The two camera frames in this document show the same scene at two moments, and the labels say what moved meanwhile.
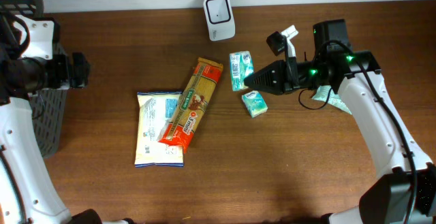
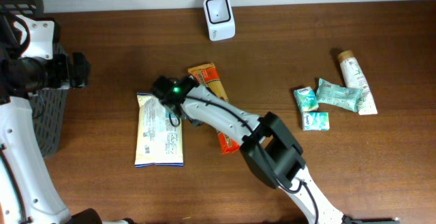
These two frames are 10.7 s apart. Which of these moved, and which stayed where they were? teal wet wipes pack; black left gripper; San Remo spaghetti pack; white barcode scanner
Moved: San Remo spaghetti pack
Stayed: white barcode scanner; teal wet wipes pack; black left gripper
